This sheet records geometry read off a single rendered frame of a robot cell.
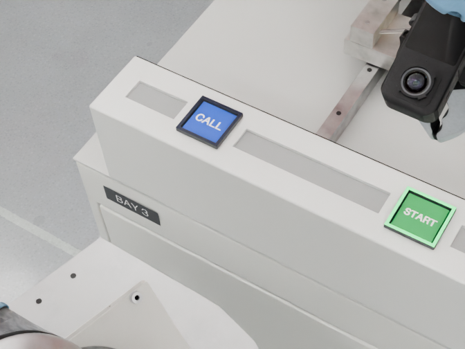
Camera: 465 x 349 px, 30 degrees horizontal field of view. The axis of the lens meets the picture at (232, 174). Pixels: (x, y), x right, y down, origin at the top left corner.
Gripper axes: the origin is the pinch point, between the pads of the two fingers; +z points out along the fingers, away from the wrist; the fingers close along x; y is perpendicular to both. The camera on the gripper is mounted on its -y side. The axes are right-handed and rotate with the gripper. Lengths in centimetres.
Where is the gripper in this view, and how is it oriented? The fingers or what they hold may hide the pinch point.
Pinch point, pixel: (435, 135)
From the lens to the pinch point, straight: 79.9
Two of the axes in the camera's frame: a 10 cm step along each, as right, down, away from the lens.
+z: 0.6, 5.9, 8.0
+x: -8.5, -4.0, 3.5
